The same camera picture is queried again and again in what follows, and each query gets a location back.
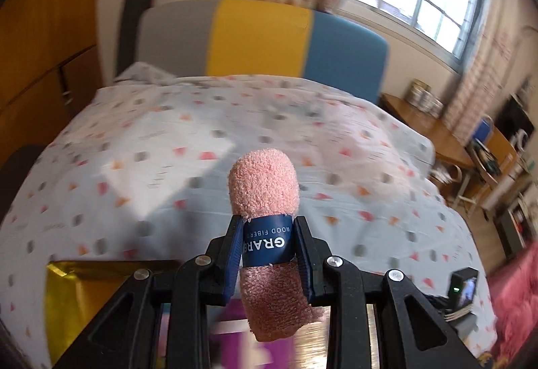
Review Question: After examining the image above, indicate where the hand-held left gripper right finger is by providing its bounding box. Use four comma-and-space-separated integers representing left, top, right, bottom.
294, 217, 482, 369

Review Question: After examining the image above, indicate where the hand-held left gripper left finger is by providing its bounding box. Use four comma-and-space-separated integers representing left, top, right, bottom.
52, 215, 244, 369

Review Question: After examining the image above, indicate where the pink towel with blue label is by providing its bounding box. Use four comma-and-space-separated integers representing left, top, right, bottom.
228, 148, 324, 342

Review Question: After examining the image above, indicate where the gold tray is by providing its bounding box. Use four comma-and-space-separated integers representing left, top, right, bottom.
45, 260, 181, 369

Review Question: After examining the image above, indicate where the pink fluffy blanket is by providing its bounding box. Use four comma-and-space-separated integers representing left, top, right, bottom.
479, 243, 538, 369

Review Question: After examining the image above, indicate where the grey low shelf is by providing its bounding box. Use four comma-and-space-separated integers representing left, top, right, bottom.
498, 201, 534, 256

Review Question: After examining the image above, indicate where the purple carton box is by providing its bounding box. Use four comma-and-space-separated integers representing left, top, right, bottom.
212, 308, 295, 369

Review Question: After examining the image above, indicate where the printed bed sheet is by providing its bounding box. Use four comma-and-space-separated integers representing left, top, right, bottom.
0, 62, 492, 369

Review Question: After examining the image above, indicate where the round tray with tools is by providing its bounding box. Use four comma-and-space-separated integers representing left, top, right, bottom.
468, 140, 505, 178

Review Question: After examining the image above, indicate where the wooden board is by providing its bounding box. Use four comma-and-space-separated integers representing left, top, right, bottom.
483, 129, 526, 201

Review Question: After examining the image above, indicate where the wooden table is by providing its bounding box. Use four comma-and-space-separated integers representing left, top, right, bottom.
380, 94, 475, 172

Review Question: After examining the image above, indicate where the white fan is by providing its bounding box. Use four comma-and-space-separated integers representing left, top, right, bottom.
510, 129, 530, 151

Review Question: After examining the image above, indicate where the blue chair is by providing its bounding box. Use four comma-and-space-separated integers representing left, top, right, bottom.
456, 114, 505, 222

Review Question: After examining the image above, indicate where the black television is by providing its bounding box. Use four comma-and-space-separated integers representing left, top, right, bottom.
496, 96, 534, 143

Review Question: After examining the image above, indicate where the grey yellow blue headboard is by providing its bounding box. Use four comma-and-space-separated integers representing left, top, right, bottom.
134, 0, 388, 105

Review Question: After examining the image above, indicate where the orange wardrobe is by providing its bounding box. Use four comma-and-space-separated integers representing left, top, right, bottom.
0, 0, 104, 143

